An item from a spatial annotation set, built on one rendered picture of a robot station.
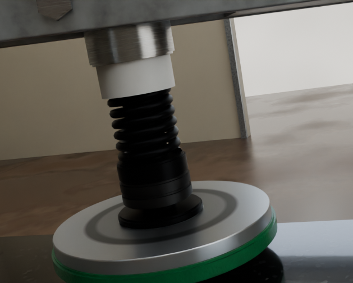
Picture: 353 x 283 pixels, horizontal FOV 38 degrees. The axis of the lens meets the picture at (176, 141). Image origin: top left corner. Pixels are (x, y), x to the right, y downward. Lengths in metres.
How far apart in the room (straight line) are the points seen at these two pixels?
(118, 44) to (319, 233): 0.27
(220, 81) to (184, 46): 0.54
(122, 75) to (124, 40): 0.03
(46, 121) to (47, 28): 6.12
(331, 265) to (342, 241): 0.05
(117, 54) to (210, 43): 5.02
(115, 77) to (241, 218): 0.17
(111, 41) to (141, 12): 0.04
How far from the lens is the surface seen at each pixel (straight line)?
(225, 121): 5.52
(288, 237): 0.53
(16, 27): 0.44
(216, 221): 0.46
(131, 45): 0.45
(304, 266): 0.47
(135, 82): 0.45
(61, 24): 0.43
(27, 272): 0.58
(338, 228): 0.54
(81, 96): 6.20
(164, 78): 0.46
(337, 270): 0.46
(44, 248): 0.63
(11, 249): 0.66
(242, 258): 0.43
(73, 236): 0.50
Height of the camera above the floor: 1.05
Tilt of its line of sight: 10 degrees down
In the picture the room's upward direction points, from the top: 10 degrees counter-clockwise
